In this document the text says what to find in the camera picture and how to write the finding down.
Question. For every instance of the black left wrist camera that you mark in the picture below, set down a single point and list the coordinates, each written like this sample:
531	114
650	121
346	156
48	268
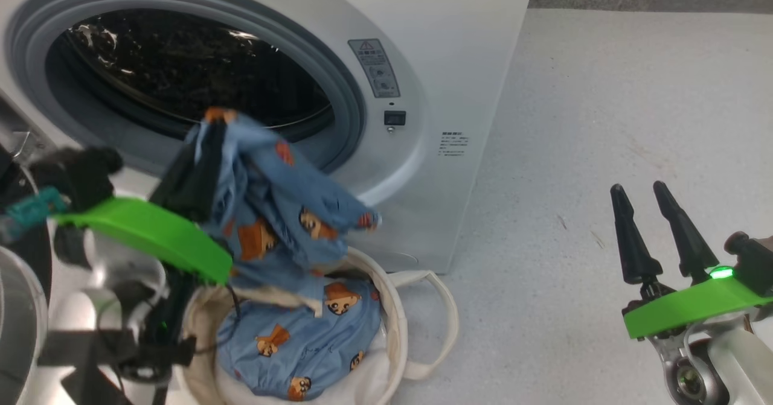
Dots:
78	175

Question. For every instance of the blue cartoon-print garment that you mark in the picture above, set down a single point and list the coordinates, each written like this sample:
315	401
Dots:
272	181

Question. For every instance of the white padding cloth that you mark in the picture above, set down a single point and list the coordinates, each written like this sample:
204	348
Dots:
365	387

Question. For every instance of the black door latch slot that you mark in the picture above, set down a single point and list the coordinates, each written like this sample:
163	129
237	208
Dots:
395	118

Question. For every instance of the small printed text label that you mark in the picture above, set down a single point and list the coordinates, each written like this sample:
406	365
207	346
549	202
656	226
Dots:
454	144

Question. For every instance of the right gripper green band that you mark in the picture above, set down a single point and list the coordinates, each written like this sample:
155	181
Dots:
694	302

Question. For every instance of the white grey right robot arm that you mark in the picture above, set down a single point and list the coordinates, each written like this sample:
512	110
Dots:
749	363

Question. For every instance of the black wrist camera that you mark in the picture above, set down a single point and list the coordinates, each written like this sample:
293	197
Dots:
78	175
752	260

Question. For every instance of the washing machine drum opening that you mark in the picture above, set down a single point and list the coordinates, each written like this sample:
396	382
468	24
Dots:
181	61

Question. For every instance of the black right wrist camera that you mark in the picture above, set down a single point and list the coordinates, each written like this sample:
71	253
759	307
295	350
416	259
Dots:
752	260

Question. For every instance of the grey warning sticker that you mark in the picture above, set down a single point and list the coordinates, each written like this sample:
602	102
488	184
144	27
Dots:
374	67

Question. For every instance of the white front-load washing machine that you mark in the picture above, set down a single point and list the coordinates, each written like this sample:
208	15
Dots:
471	61

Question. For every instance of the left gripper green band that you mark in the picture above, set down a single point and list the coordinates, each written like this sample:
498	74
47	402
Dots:
151	233

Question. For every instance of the cream canvas laundry basket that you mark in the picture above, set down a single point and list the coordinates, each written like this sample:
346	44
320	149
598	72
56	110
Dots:
397	332

